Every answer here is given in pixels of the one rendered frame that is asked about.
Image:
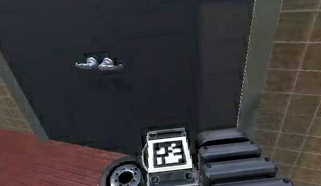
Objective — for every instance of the black room door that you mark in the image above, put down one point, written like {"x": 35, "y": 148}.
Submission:
{"x": 138, "y": 60}

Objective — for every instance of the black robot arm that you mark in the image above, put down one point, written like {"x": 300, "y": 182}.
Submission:
{"x": 231, "y": 170}

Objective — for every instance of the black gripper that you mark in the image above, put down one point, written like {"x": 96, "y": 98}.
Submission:
{"x": 122, "y": 182}

